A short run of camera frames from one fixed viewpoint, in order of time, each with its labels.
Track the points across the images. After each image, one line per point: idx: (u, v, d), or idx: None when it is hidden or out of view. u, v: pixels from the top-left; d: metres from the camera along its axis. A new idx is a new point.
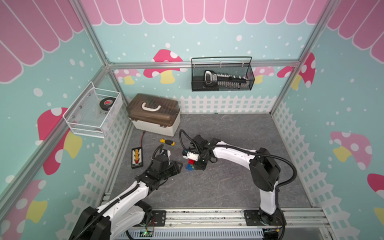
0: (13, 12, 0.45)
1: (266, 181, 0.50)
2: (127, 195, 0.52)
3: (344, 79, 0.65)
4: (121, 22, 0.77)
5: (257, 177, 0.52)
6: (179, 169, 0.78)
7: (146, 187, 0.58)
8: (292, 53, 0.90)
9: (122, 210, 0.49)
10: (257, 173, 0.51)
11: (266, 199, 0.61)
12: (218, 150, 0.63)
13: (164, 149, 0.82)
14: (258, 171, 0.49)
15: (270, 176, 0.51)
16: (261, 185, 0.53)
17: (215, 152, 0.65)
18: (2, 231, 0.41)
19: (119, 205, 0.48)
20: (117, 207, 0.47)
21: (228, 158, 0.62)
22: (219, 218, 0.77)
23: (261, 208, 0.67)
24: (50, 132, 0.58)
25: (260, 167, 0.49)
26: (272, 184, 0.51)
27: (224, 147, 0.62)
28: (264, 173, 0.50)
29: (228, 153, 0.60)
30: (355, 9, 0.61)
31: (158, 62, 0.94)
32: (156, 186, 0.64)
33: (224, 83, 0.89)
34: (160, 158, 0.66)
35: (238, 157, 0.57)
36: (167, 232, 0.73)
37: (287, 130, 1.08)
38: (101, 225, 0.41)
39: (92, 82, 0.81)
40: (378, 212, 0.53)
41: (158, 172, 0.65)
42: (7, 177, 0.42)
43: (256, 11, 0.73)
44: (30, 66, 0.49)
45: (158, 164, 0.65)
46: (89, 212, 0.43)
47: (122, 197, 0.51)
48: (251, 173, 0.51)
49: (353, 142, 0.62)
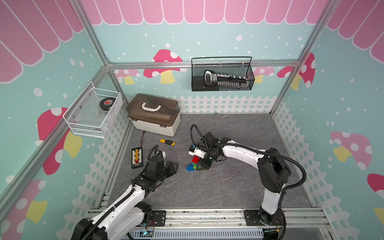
0: (13, 11, 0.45)
1: (274, 182, 0.49)
2: (122, 202, 0.51)
3: (344, 79, 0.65)
4: (121, 22, 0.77)
5: (266, 177, 0.51)
6: (175, 169, 0.77)
7: (142, 191, 0.57)
8: (292, 53, 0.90)
9: (118, 217, 0.48)
10: (265, 173, 0.50)
11: (270, 199, 0.60)
12: (227, 148, 0.63)
13: (159, 150, 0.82)
14: (266, 170, 0.49)
15: (279, 177, 0.50)
16: (269, 186, 0.52)
17: (224, 150, 0.65)
18: (2, 230, 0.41)
19: (115, 214, 0.47)
20: (112, 216, 0.46)
21: (237, 157, 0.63)
22: (219, 218, 0.77)
23: (262, 207, 0.67)
24: (50, 132, 0.58)
25: (269, 167, 0.49)
26: (281, 185, 0.49)
27: (234, 146, 0.62)
28: (272, 173, 0.49)
29: (236, 152, 0.60)
30: (355, 8, 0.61)
31: (158, 62, 0.94)
32: (152, 187, 0.63)
33: (224, 83, 0.89)
34: (156, 159, 0.65)
35: (247, 156, 0.56)
36: (167, 232, 0.73)
37: (287, 130, 1.08)
38: (97, 237, 0.40)
39: (92, 82, 0.81)
40: (378, 212, 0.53)
41: (154, 173, 0.65)
42: (7, 177, 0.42)
43: (256, 11, 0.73)
44: (30, 66, 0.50)
45: (154, 166, 0.64)
46: (84, 224, 0.42)
47: (117, 205, 0.49)
48: (259, 173, 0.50)
49: (353, 142, 0.62)
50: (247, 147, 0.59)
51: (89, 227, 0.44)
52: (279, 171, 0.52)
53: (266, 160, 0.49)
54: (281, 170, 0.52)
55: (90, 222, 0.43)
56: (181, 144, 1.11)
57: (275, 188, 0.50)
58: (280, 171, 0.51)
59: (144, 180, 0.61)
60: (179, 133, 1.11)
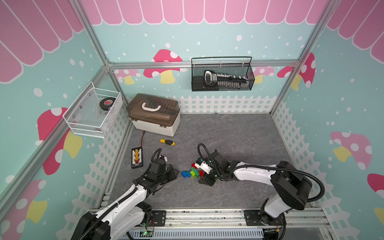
0: (14, 12, 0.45)
1: (297, 199, 0.44)
2: (126, 199, 0.52)
3: (345, 79, 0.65)
4: (121, 22, 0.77)
5: (285, 194, 0.47)
6: (175, 174, 0.78)
7: (144, 190, 0.58)
8: (292, 53, 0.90)
9: (120, 214, 0.49)
10: (282, 190, 0.47)
11: (279, 207, 0.58)
12: (239, 172, 0.62)
13: (161, 156, 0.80)
14: (283, 186, 0.45)
15: (300, 191, 0.46)
16: (292, 204, 0.48)
17: (236, 174, 0.63)
18: (2, 231, 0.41)
19: (118, 210, 0.48)
20: (116, 212, 0.47)
21: (251, 179, 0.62)
22: (218, 218, 0.77)
23: (266, 210, 0.65)
24: (50, 131, 0.58)
25: (285, 184, 0.46)
26: (304, 201, 0.45)
27: (244, 168, 0.61)
28: (291, 188, 0.45)
29: (248, 173, 0.58)
30: (355, 8, 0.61)
31: (158, 62, 0.94)
32: (153, 189, 0.64)
33: (224, 83, 0.89)
34: (158, 162, 0.67)
35: (259, 176, 0.54)
36: (167, 232, 0.73)
37: (287, 130, 1.08)
38: (100, 231, 0.41)
39: (92, 82, 0.81)
40: (378, 212, 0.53)
41: (156, 175, 0.66)
42: (7, 177, 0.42)
43: (256, 11, 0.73)
44: (30, 66, 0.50)
45: (156, 167, 0.67)
46: (88, 217, 0.43)
47: (120, 201, 0.51)
48: (277, 191, 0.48)
49: (353, 142, 0.62)
50: (255, 166, 0.57)
51: (92, 221, 0.45)
52: (298, 185, 0.47)
53: (280, 177, 0.47)
54: (299, 183, 0.48)
55: (94, 216, 0.44)
56: (181, 144, 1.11)
57: (299, 206, 0.46)
58: (300, 185, 0.47)
59: (147, 180, 0.63)
60: (179, 133, 1.11)
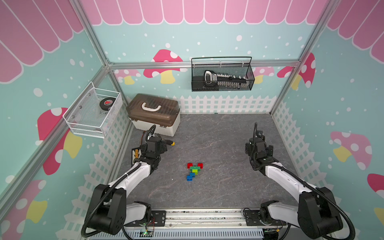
0: (14, 12, 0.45)
1: (315, 227, 0.41)
2: (134, 171, 0.55)
3: (345, 78, 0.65)
4: (121, 22, 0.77)
5: (305, 215, 0.44)
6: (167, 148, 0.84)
7: (148, 166, 0.61)
8: (292, 53, 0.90)
9: (131, 183, 0.51)
10: (305, 209, 0.43)
11: (286, 216, 0.56)
12: (271, 168, 0.59)
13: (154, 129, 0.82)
14: (308, 208, 0.42)
15: (324, 223, 0.42)
16: (306, 226, 0.44)
17: (266, 169, 0.62)
18: (2, 230, 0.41)
19: (129, 179, 0.50)
20: (127, 181, 0.49)
21: (279, 182, 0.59)
22: (218, 218, 0.77)
23: (268, 207, 0.66)
24: (50, 132, 0.58)
25: (313, 208, 0.42)
26: (321, 233, 0.42)
27: (279, 169, 0.57)
28: (315, 215, 0.42)
29: (280, 175, 0.55)
30: (355, 8, 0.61)
31: (158, 62, 0.94)
32: (156, 165, 0.67)
33: (224, 83, 0.89)
34: (154, 139, 0.69)
35: (290, 184, 0.51)
36: (167, 232, 0.73)
37: (287, 130, 1.08)
38: (117, 196, 0.43)
39: (92, 82, 0.81)
40: (378, 213, 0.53)
41: (155, 152, 0.69)
42: (7, 177, 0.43)
43: (256, 11, 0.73)
44: (30, 66, 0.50)
45: (152, 145, 0.68)
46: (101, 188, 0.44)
47: (129, 173, 0.53)
48: (299, 207, 0.45)
49: (353, 142, 0.62)
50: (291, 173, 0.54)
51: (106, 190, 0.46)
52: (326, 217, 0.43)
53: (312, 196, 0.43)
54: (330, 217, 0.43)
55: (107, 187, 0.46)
56: (181, 144, 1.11)
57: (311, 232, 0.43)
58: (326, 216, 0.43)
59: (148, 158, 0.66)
60: (179, 133, 1.11)
